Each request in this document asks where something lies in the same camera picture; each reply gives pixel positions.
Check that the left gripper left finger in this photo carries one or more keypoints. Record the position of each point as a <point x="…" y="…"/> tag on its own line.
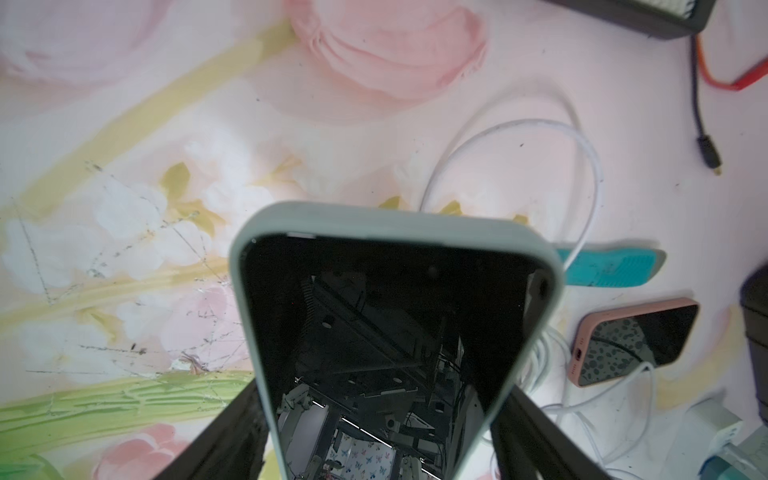
<point x="231" y="447"/>

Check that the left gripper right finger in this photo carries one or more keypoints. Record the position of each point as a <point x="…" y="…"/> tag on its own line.
<point x="530" y="446"/>

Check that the phone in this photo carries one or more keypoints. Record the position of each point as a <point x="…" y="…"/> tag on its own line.
<point x="384" y="342"/>
<point x="611" y="344"/>

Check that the black banana plug lead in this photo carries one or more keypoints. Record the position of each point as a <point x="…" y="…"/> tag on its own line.
<point x="707" y="149"/>

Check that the black charging board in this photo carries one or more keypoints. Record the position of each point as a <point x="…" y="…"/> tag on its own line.
<point x="664" y="20"/>

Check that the white teal charger adapters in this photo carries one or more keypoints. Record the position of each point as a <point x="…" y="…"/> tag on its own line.
<point x="719" y="454"/>

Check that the teal handheld tool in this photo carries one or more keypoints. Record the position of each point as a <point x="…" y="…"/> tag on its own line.
<point x="615" y="268"/>

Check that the black toolbox yellow handle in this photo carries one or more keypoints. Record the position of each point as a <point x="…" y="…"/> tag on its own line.
<point x="753" y="300"/>

